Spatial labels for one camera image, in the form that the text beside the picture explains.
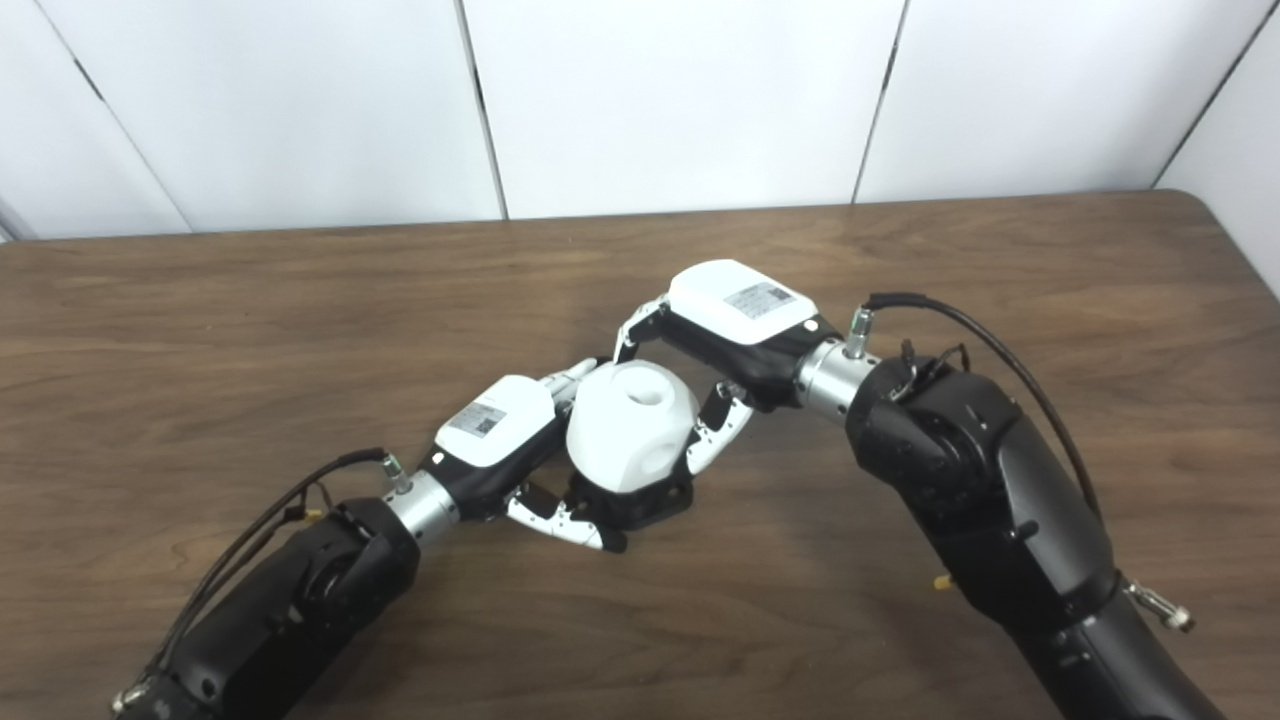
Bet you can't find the round white piece with holes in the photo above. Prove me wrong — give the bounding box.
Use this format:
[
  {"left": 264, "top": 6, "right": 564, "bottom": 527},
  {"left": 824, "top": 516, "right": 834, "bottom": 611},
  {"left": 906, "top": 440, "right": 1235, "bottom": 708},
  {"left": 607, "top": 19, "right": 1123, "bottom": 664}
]
[{"left": 566, "top": 362, "right": 701, "bottom": 495}]

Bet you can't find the black flanged holder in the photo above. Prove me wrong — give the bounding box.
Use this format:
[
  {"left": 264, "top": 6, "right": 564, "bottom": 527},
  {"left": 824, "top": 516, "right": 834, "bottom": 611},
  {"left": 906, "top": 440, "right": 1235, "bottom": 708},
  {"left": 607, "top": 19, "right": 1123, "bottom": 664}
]
[{"left": 568, "top": 468, "right": 695, "bottom": 531}]

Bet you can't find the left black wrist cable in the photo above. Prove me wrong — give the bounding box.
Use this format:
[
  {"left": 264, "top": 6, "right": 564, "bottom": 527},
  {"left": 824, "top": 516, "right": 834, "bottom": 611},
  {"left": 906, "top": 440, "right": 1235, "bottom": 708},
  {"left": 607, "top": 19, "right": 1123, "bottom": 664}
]
[{"left": 110, "top": 447, "right": 413, "bottom": 716}]

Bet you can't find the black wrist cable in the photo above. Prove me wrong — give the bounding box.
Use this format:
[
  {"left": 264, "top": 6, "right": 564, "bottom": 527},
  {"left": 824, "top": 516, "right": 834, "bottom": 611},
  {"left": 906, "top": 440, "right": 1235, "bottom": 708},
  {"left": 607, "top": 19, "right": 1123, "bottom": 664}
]
[
  {"left": 110, "top": 447, "right": 413, "bottom": 716},
  {"left": 850, "top": 291, "right": 1196, "bottom": 633}
]

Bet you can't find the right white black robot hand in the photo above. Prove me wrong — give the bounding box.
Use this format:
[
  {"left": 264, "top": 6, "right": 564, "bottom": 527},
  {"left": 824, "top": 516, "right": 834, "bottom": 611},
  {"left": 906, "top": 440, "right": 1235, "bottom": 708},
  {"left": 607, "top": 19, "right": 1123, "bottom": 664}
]
[{"left": 612, "top": 259, "right": 881, "bottom": 476}]

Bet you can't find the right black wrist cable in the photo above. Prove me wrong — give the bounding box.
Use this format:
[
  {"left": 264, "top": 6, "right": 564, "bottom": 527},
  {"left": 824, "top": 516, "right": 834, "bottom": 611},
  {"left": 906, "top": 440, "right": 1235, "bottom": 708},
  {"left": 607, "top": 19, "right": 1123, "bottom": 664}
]
[{"left": 850, "top": 291, "right": 1196, "bottom": 633}]

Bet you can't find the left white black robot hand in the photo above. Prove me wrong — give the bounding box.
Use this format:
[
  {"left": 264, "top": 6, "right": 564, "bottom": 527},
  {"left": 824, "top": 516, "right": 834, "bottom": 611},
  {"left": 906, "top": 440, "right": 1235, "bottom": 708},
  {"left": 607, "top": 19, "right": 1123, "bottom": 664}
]
[{"left": 385, "top": 357, "right": 629, "bottom": 554}]

